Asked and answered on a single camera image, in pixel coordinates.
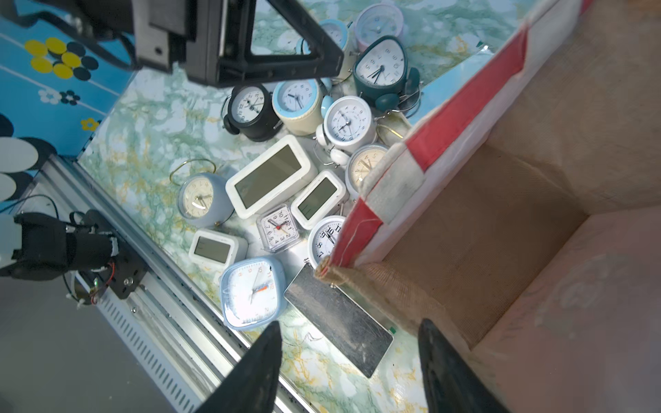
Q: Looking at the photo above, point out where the pink round alarm clock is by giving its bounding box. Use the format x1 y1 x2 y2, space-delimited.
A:
354 3 405 42

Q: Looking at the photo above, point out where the black round alarm clock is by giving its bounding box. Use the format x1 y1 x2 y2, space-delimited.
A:
223 84 282 142

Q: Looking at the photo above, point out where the white twin-bell alarm clock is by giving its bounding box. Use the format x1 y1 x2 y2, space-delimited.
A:
307 215 346 268

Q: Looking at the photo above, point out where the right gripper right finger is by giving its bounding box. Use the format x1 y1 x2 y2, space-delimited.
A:
418 318 508 412

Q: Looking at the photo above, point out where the small clear square clock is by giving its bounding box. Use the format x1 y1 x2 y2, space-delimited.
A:
256 204 301 253

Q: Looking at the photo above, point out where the light blue square alarm clock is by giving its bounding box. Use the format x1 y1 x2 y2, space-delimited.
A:
216 256 286 331

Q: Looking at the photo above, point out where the grey round clock wire handle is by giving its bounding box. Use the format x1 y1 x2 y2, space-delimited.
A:
169 158 235 228

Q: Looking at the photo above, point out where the lowest white digital clock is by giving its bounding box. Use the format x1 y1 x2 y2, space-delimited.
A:
189 229 248 270

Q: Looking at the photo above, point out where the dark green triangular clock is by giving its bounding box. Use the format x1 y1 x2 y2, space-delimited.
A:
353 35 421 114

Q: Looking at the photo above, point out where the large white digital clock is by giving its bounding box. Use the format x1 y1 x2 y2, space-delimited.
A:
225 134 318 220

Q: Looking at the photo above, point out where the blue mirror clock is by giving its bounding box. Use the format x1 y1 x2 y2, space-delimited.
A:
284 263 394 379

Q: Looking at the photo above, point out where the white bell alarm clock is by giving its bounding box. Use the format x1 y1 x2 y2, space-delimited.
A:
315 96 377 167

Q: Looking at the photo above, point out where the small white digital clock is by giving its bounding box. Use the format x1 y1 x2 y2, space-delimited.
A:
291 170 349 230

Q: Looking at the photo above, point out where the cream blue round clock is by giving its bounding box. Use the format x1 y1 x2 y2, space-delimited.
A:
272 78 334 137

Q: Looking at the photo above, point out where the grey round beige-face clock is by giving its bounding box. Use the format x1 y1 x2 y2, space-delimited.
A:
345 144 388 199

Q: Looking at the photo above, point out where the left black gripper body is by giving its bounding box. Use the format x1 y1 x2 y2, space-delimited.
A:
30 1 344 88

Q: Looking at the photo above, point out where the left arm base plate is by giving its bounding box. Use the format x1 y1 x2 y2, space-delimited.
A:
78 210 149 300

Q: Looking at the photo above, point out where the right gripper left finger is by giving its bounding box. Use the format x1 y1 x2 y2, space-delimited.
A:
196 321 282 413

